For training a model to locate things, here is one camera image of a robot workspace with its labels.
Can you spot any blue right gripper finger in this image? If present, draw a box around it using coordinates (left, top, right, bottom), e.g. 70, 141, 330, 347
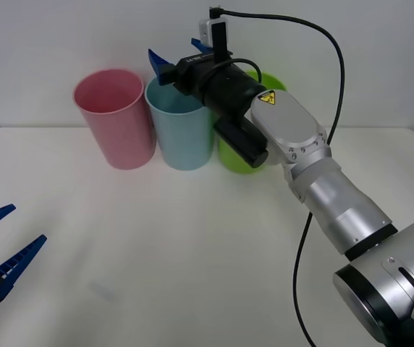
148, 48, 177, 86
190, 37, 211, 54

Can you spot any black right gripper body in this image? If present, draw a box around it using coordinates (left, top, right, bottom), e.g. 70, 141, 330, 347
172, 50, 235, 103

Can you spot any pale blue plastic bin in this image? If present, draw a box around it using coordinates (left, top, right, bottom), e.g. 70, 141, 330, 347
144, 74, 216, 171

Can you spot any pink plastic bin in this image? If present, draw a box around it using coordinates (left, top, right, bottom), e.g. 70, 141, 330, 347
72, 68, 156, 171

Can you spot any green plastic bin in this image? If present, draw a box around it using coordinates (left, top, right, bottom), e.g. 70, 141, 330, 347
216, 70, 288, 175

